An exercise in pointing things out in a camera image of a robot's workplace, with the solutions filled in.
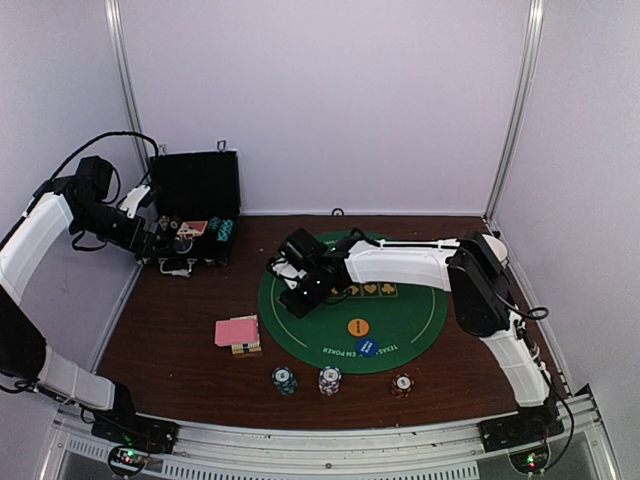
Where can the pink playing card deck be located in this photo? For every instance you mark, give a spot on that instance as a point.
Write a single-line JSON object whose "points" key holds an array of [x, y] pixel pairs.
{"points": [[231, 332]]}

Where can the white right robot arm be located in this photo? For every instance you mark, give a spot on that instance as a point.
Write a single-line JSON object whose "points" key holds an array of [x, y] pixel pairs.
{"points": [[470, 268]]}

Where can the upper white bowl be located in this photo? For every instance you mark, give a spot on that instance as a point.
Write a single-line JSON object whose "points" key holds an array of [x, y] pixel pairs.
{"points": [[498, 248]]}

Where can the round green poker mat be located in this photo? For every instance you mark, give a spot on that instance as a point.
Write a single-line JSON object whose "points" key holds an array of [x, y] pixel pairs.
{"points": [[370, 328]]}

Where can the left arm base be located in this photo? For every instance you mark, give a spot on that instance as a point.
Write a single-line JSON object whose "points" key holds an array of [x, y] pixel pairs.
{"points": [[133, 447]]}

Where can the red card deck in case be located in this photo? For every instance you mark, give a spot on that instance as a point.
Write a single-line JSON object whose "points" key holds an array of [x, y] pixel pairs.
{"points": [[192, 228]]}

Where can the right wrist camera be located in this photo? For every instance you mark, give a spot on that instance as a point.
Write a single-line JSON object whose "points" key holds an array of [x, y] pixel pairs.
{"points": [[299, 254]]}

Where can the white black chips in case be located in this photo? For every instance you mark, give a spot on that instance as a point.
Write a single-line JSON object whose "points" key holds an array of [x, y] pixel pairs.
{"points": [[169, 224]]}

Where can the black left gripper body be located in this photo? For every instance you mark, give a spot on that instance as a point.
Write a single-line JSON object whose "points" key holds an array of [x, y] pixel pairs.
{"points": [[140, 248]]}

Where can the orange round button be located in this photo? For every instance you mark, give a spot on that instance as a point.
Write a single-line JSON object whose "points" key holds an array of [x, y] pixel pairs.
{"points": [[358, 327]]}

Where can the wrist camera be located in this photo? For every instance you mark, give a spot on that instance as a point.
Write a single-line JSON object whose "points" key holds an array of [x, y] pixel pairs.
{"points": [[139, 197], [299, 254]]}

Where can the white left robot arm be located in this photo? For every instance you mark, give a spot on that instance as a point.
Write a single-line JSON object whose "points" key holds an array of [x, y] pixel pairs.
{"points": [[76, 205]]}

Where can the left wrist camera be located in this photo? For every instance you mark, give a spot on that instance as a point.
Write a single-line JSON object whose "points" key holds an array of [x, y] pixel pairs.
{"points": [[139, 197]]}

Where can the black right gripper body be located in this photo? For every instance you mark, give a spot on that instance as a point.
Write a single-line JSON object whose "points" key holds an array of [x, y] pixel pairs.
{"points": [[314, 295]]}

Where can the blue round button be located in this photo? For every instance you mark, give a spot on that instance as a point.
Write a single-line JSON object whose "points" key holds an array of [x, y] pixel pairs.
{"points": [[367, 347]]}

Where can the brown chip stack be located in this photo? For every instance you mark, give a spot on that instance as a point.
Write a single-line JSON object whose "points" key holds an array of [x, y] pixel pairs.
{"points": [[401, 385]]}

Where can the blue white chip stack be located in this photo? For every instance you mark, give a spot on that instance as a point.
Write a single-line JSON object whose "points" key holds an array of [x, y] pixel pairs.
{"points": [[329, 380]]}

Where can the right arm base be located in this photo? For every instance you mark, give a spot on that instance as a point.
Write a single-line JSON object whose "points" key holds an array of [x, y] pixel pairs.
{"points": [[526, 439]]}

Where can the dark blue chip stack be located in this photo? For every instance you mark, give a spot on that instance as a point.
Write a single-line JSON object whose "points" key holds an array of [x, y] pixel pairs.
{"points": [[284, 380]]}

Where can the black poker case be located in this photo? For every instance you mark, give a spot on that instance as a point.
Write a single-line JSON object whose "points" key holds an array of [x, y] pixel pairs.
{"points": [[197, 186]]}

